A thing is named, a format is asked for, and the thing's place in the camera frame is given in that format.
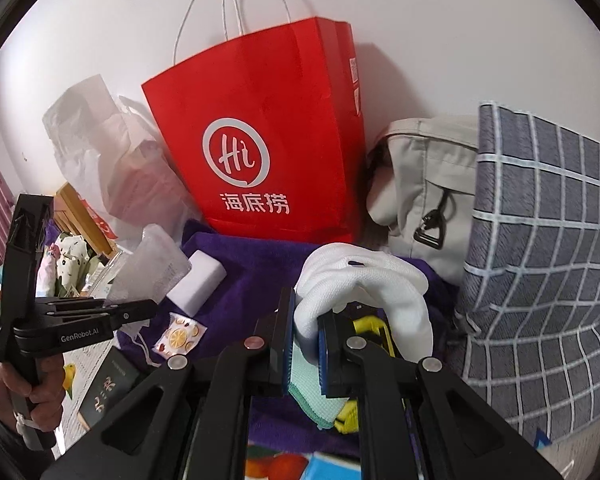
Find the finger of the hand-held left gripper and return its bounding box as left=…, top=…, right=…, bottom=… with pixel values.
left=45, top=298, right=159, bottom=333
left=6, top=194, right=55, bottom=311

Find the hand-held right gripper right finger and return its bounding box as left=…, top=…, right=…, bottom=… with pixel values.
left=317, top=312, right=563, bottom=480

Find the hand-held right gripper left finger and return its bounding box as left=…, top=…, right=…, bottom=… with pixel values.
left=40, top=286, right=298, bottom=480

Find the teal cloth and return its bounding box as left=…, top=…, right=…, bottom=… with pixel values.
left=287, top=337, right=353, bottom=430

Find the yellow black glove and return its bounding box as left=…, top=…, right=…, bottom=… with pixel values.
left=332, top=305, right=406, bottom=436

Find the clear bubble wrap pouch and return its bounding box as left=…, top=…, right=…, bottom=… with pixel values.
left=107, top=224, right=191, bottom=308

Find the fruit print packet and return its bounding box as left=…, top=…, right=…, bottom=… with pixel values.
left=151, top=311, right=209, bottom=358

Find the white glove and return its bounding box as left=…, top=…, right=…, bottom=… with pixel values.
left=295, top=243, right=435, bottom=361

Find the white sponge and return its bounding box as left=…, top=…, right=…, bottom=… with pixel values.
left=165, top=250, right=227, bottom=318

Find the person's left hand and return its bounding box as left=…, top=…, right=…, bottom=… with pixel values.
left=0, top=355, right=67, bottom=433

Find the pastel striped blanket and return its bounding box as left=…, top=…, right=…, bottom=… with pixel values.
left=32, top=252, right=56, bottom=296

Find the white floral cloth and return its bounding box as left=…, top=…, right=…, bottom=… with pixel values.
left=52, top=234, right=98, bottom=286

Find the purple towel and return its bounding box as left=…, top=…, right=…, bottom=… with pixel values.
left=117, top=217, right=461, bottom=461

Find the brown tin box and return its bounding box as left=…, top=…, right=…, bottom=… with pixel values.
left=77, top=360, right=141, bottom=433

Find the blue tissue pack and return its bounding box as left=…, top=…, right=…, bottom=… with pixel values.
left=307, top=452, right=361, bottom=480

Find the white plastic shopping bag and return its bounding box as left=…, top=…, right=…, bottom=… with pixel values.
left=42, top=74, right=196, bottom=241

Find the grey backpack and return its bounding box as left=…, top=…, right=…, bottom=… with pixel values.
left=365, top=115, right=481, bottom=288

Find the red paper bag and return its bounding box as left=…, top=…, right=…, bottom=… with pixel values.
left=141, top=0, right=366, bottom=246

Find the grey checked pillow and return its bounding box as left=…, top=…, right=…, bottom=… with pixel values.
left=447, top=101, right=600, bottom=448

